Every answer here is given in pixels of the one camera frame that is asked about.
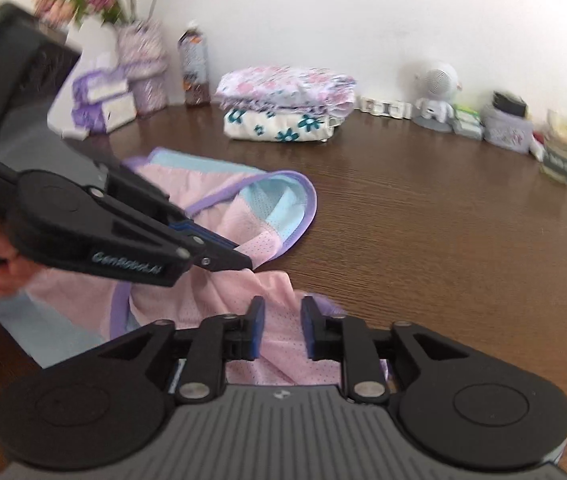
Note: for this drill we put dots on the glass cup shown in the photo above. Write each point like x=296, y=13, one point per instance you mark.
x=563, y=146

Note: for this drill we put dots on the white robot speaker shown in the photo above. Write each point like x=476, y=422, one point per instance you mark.
x=436, y=85

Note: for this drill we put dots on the white plastic strip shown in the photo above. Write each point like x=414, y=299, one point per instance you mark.
x=386, y=108

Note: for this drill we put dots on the black charger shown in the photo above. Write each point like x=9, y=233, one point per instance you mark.
x=511, y=103

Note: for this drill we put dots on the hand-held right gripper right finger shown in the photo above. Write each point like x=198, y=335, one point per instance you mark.
x=308, y=331

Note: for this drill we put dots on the white teal-flowered folded garment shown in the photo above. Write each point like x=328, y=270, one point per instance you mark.
x=273, y=128

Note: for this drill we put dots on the brown tea bottle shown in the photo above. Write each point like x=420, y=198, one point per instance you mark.
x=194, y=70

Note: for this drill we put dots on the small green white box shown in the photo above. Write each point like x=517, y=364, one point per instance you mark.
x=467, y=122

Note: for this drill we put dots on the pink textured vase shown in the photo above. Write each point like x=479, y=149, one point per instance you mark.
x=146, y=80

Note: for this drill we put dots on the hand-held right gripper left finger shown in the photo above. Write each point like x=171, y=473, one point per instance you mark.
x=257, y=331

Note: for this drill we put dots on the pink mesh garment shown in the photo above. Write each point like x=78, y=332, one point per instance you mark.
x=213, y=302

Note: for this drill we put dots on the purple floral folded garment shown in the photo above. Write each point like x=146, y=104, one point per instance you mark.
x=283, y=85

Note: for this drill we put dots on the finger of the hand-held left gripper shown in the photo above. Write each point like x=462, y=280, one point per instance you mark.
x=138, y=189
x=213, y=258

